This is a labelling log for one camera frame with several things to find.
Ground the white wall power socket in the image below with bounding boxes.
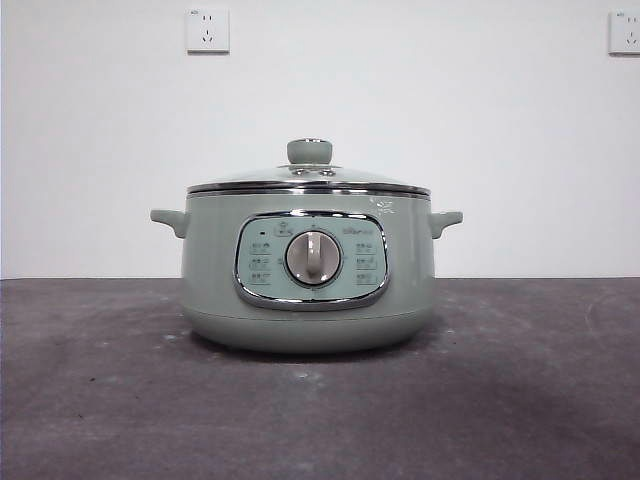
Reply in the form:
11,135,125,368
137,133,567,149
608,12,640,55
187,8,231,54

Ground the sage green electric cooking pot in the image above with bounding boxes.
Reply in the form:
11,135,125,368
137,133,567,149
149,192,464,355

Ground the glass lid with green knob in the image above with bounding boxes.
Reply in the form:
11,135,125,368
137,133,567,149
187,138,431,197

